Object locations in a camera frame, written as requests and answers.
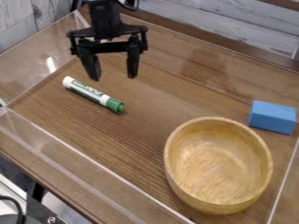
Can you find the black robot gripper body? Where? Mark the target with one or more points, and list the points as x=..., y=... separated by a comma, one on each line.
x=109, y=35

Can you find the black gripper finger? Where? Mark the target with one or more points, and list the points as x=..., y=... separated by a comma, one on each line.
x=90, y=61
x=133, y=62

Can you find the green and white marker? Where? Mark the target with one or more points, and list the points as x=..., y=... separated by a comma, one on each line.
x=93, y=94

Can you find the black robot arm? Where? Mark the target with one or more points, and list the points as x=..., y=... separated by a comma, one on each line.
x=103, y=3

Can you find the brown wooden bowl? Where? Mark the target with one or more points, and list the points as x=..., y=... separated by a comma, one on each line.
x=218, y=165

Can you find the blue foam block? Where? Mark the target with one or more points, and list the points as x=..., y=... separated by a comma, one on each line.
x=270, y=116

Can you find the black metal table leg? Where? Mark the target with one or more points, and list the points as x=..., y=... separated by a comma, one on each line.
x=38, y=192

